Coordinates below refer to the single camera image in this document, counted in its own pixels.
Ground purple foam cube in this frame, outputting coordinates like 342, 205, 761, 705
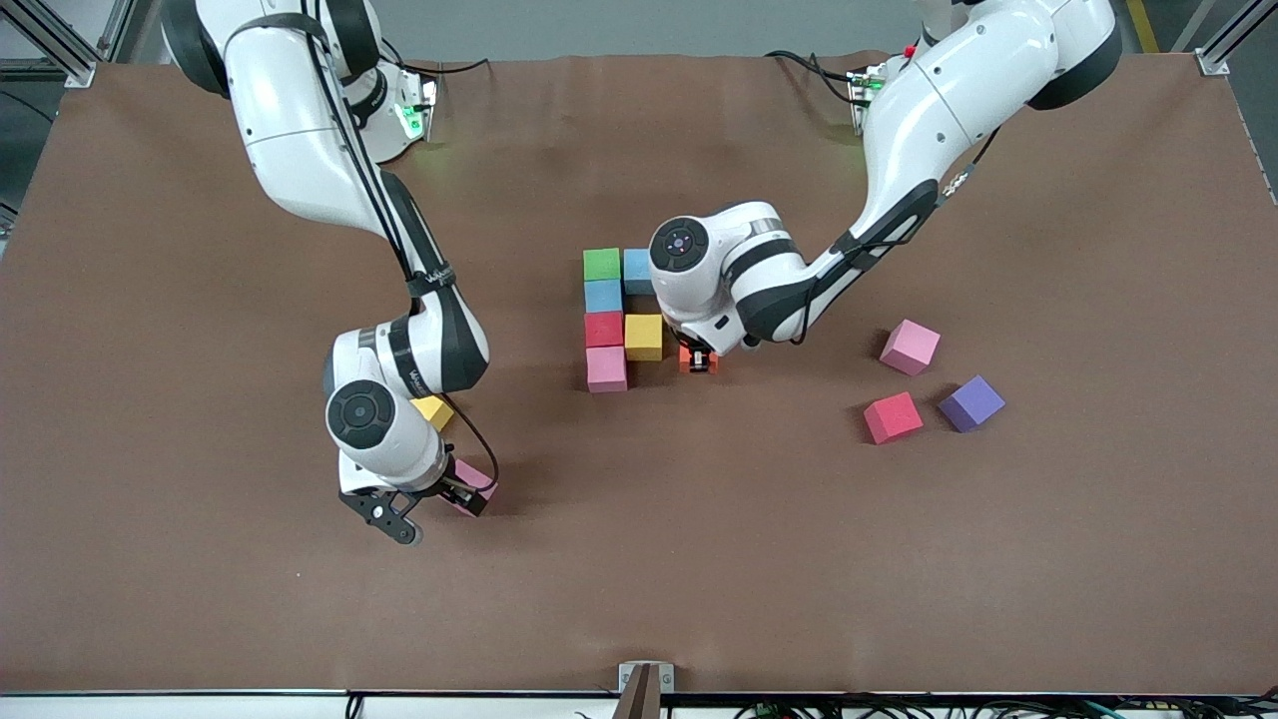
938, 374, 1006, 433

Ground pink foam cube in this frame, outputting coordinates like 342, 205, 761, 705
444, 458, 498, 516
586, 346, 629, 394
880, 319, 942, 377

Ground aluminium frame profile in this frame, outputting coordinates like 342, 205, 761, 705
0, 0, 136, 89
1193, 0, 1278, 77

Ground white table edge rail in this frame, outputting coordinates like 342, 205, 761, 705
0, 690, 1278, 719

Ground grey metal bracket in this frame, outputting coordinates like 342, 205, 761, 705
617, 661, 676, 696

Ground tangled black cable bundle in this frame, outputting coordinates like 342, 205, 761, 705
734, 696, 1278, 719

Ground black base cable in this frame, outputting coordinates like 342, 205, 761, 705
394, 57, 491, 77
764, 48, 862, 107

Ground brown table cover sheet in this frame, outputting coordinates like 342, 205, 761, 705
0, 50, 1278, 695

